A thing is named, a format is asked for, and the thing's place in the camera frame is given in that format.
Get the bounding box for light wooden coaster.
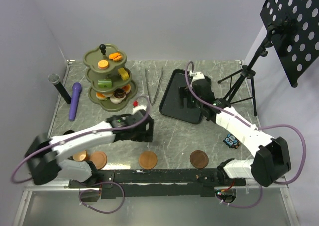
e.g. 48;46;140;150
88;151;107;170
138;151;158;170

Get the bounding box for metal tongs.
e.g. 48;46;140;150
144;67;164;106

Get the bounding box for white cream donut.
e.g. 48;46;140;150
110;97;124;104

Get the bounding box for orange glazed donut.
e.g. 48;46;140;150
95;92;108;101

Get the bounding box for dark wooden coaster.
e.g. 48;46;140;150
189;150;209;169

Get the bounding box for yellow layered cake slice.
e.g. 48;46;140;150
117;67;129;81

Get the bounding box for green layered cake slice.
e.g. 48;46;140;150
98;79;113;89

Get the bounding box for green three-tier serving stand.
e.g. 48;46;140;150
83;44;138;112

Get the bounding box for round orange cracker biscuit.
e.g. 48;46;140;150
97;60;109;70

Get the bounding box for orange flower cookie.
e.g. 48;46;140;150
108;52;122;61

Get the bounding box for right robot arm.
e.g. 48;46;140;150
185;72;291;187

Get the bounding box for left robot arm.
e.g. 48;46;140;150
25;107;154;187

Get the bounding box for black serving tray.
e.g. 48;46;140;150
159;69;215;124

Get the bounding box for black tripod stand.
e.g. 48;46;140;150
217;21;289;116

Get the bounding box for small owl sticker box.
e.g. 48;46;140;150
223;134;241;149

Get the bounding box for copper cup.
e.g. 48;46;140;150
72;150;89;162

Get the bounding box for black handheld microphone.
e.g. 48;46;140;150
48;73;71;104

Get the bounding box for black perforated board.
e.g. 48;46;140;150
260;0;319;88

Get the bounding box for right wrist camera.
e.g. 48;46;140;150
189;71;205;82

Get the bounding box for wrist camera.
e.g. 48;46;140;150
189;71;205;82
132;101;147;115

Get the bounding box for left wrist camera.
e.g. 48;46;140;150
132;101;147;115

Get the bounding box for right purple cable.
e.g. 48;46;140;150
186;60;307;209

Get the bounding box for purple cable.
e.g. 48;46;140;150
11;96;152;184
186;60;307;209

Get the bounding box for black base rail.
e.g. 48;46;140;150
68;168;246;199

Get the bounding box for purple handled tool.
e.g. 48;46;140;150
68;82;82;121

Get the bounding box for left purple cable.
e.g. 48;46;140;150
11;96;152;184

